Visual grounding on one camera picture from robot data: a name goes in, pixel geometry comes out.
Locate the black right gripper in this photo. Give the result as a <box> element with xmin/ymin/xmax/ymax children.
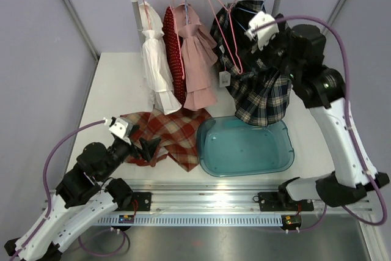
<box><xmin>239</xmin><ymin>14</ymin><xmax>301</xmax><ymax>81</ymax></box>

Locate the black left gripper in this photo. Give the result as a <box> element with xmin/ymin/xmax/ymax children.
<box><xmin>99</xmin><ymin>125</ymin><xmax>161</xmax><ymax>181</ymax></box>

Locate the red plaid skirt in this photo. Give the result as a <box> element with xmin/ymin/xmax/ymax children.
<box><xmin>122</xmin><ymin>108</ymin><xmax>211</xmax><ymax>172</ymax></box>

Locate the pink wire hanger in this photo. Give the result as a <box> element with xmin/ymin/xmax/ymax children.
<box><xmin>205</xmin><ymin>0</ymin><xmax>244</xmax><ymax>75</ymax></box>

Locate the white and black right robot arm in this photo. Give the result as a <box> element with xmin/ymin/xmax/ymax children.
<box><xmin>246</xmin><ymin>12</ymin><xmax>390</xmax><ymax>210</ymax></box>

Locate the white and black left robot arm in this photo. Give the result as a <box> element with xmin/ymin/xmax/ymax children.
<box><xmin>4</xmin><ymin>138</ymin><xmax>160</xmax><ymax>260</ymax></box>

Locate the navy plaid skirt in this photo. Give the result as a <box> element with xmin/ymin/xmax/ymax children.
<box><xmin>210</xmin><ymin>3</ymin><xmax>291</xmax><ymax>127</ymax></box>

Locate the blue hanger of pink dress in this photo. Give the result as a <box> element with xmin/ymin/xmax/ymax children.
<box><xmin>184</xmin><ymin>0</ymin><xmax>190</xmax><ymax>25</ymax></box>

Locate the pink hanger of red garment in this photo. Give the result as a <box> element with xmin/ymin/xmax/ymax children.
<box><xmin>169</xmin><ymin>0</ymin><xmax>186</xmax><ymax>81</ymax></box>

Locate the pink hanger of white dress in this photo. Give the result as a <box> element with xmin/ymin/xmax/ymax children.
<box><xmin>142</xmin><ymin>0</ymin><xmax>152</xmax><ymax>30</ymax></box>

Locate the white dress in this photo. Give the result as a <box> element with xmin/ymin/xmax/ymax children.
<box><xmin>139</xmin><ymin>3</ymin><xmax>181</xmax><ymax>115</ymax></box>

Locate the white price tag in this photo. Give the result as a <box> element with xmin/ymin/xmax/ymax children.
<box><xmin>219</xmin><ymin>71</ymin><xmax>231</xmax><ymax>87</ymax></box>

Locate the teal plastic basin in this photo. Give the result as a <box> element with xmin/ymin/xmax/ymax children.
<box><xmin>196</xmin><ymin>116</ymin><xmax>295</xmax><ymax>177</ymax></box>

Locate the pink ruffled dress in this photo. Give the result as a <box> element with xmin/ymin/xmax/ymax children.
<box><xmin>175</xmin><ymin>3</ymin><xmax>217</xmax><ymax>111</ymax></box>

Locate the red dotted garment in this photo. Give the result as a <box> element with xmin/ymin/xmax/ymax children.
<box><xmin>163</xmin><ymin>7</ymin><xmax>186</xmax><ymax>105</ymax></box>

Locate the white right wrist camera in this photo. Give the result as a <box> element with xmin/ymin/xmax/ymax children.
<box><xmin>245</xmin><ymin>11</ymin><xmax>279</xmax><ymax>51</ymax></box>

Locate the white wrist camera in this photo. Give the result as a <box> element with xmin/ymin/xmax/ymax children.
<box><xmin>104</xmin><ymin>117</ymin><xmax>139</xmax><ymax>145</ymax></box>
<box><xmin>245</xmin><ymin>11</ymin><xmax>279</xmax><ymax>51</ymax></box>

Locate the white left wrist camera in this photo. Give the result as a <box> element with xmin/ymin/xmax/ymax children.
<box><xmin>104</xmin><ymin>117</ymin><xmax>139</xmax><ymax>145</ymax></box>

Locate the blue wire hanger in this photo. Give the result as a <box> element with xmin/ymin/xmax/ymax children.
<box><xmin>233</xmin><ymin>0</ymin><xmax>266</xmax><ymax>32</ymax></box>

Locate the aluminium mounting rail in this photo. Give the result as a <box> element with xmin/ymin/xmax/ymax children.
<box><xmin>41</xmin><ymin>183</ymin><xmax>378</xmax><ymax>213</ymax></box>

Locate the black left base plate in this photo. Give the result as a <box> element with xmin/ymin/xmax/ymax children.
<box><xmin>118</xmin><ymin>192</ymin><xmax>152</xmax><ymax>212</ymax></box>

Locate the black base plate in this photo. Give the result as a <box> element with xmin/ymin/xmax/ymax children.
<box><xmin>252</xmin><ymin>191</ymin><xmax>314</xmax><ymax>212</ymax></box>
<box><xmin>118</xmin><ymin>192</ymin><xmax>152</xmax><ymax>212</ymax></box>

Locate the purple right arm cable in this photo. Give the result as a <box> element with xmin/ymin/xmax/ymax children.
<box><xmin>249</xmin><ymin>15</ymin><xmax>389</xmax><ymax>227</ymax></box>

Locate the white slotted cable duct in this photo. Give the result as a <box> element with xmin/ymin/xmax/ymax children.
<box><xmin>93</xmin><ymin>215</ymin><xmax>282</xmax><ymax>227</ymax></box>

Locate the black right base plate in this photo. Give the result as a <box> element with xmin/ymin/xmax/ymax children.
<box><xmin>252</xmin><ymin>191</ymin><xmax>314</xmax><ymax>212</ymax></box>

